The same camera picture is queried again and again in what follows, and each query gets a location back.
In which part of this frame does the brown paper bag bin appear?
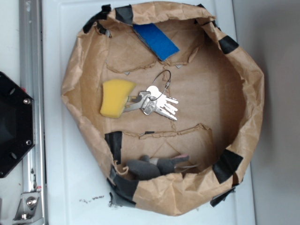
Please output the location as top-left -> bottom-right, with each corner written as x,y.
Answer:
61,1 -> 264,216

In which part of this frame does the yellow sponge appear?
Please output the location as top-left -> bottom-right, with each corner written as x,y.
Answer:
100,79 -> 136,119

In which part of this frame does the grey toy mouse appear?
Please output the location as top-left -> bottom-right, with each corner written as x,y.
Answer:
127,154 -> 189,180

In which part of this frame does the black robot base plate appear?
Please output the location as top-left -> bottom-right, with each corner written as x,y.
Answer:
0,72 -> 34,178

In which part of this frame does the aluminium rail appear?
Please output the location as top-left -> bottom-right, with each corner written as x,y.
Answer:
19,0 -> 48,225

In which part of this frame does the metal corner bracket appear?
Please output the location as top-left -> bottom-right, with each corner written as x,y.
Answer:
13,192 -> 43,224

